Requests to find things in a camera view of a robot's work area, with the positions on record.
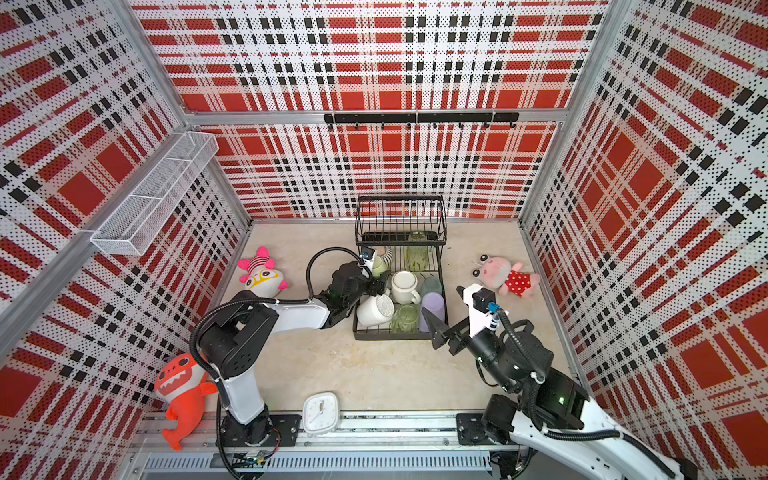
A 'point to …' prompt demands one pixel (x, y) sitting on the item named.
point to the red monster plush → (182, 382)
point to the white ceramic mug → (375, 310)
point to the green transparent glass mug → (406, 319)
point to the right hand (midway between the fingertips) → (445, 300)
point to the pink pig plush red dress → (497, 272)
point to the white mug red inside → (403, 284)
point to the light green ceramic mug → (378, 266)
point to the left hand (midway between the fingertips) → (381, 264)
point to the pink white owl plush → (262, 277)
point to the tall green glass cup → (417, 256)
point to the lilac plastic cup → (435, 303)
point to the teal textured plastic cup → (430, 285)
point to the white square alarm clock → (320, 414)
